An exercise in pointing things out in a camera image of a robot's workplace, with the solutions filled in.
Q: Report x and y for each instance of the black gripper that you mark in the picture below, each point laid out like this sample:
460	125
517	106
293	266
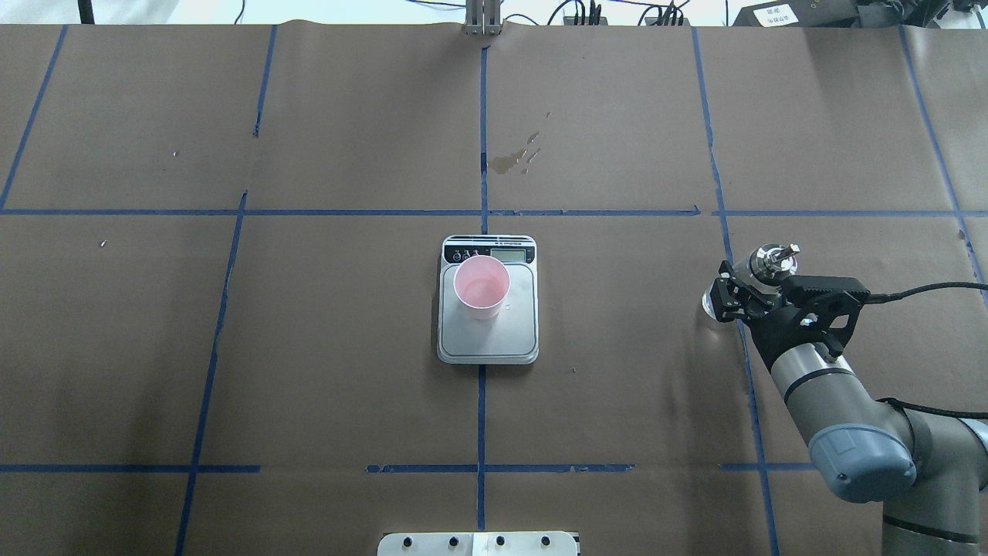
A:
769	330

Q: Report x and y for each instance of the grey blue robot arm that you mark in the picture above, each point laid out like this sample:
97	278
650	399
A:
926	466

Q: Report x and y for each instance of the silver digital kitchen scale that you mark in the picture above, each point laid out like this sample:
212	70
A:
512	335

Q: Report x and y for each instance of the black electronics box with label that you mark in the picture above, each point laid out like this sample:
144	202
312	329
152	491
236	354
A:
804	14

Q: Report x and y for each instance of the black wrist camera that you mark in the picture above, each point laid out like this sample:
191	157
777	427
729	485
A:
826	311

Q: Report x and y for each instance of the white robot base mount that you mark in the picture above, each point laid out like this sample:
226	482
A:
481	543

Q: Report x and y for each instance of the aluminium camera post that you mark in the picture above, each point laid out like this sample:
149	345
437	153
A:
483	18

